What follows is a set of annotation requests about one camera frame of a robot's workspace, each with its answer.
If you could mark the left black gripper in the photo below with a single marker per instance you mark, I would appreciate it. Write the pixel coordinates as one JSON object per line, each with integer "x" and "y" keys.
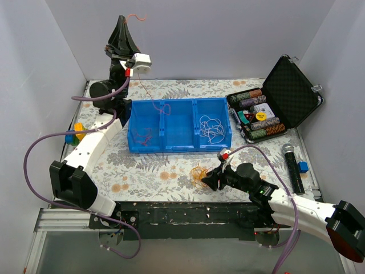
{"x": 117, "y": 54}

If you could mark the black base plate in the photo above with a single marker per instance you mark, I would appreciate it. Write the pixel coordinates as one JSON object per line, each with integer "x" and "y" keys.
{"x": 186, "y": 220}

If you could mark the blue bin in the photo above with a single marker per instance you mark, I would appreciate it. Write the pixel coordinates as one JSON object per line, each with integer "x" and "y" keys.
{"x": 213, "y": 124}
{"x": 144, "y": 127}
{"x": 179, "y": 127}

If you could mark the colourful block stack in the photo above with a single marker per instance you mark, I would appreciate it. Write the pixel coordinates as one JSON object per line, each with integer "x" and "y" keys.
{"x": 75, "y": 139}

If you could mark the left blue bin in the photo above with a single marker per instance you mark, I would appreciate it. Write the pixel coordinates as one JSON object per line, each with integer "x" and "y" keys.
{"x": 144, "y": 127}

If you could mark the right blue bin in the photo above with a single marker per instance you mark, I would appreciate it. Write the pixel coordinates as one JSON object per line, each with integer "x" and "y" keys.
{"x": 213, "y": 124}

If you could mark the black poker chip case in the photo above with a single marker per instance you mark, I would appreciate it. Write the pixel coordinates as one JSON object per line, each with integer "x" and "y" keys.
{"x": 286, "y": 97}

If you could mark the black microphone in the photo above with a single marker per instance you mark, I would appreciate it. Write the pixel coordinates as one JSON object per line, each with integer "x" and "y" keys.
{"x": 295, "y": 178}

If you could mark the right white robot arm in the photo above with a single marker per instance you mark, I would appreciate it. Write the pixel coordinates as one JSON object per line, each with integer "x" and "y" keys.
{"x": 341, "y": 225}

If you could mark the middle blue bin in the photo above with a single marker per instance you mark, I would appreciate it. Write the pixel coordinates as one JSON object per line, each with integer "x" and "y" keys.
{"x": 179, "y": 127}

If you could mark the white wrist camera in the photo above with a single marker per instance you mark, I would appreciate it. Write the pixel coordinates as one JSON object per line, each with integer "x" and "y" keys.
{"x": 225, "y": 158}
{"x": 139, "y": 63}

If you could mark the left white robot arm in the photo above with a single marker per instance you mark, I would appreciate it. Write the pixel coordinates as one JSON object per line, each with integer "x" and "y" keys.
{"x": 70, "y": 179}

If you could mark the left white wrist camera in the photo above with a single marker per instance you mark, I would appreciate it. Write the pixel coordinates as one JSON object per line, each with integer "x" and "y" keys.
{"x": 139, "y": 63}

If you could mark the small blue block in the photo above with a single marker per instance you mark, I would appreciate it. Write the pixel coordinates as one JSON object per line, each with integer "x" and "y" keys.
{"x": 303, "y": 167}

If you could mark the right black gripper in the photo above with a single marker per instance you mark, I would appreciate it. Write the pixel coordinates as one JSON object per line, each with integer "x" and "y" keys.
{"x": 221, "y": 178}

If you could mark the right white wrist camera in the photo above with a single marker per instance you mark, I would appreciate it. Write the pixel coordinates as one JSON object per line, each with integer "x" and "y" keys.
{"x": 225, "y": 158}

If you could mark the yellow dealer chip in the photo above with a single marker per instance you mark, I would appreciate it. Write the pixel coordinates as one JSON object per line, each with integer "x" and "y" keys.
{"x": 260, "y": 116}

